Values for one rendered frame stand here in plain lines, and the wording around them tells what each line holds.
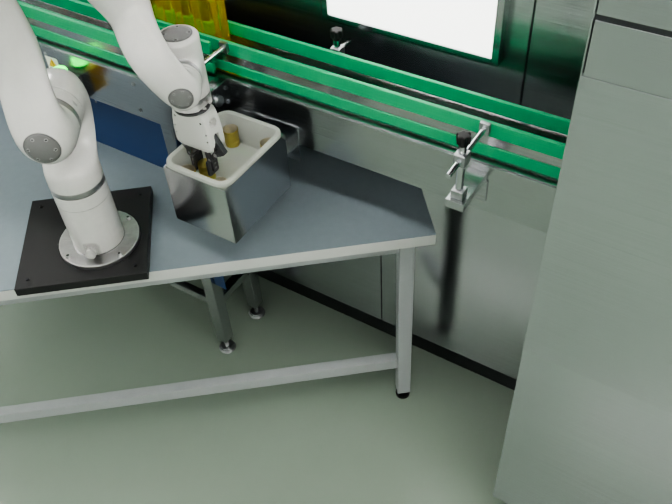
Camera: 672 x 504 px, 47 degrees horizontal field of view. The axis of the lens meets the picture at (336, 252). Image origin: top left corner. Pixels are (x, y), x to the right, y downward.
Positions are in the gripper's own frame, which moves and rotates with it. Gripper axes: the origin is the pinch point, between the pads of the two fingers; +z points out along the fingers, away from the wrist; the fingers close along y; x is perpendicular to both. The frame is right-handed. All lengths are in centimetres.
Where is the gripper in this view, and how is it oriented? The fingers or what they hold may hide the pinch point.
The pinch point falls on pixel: (204, 162)
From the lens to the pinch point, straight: 172.3
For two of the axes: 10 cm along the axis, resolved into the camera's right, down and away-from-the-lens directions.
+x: -5.2, 6.4, -5.7
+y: -8.5, -3.4, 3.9
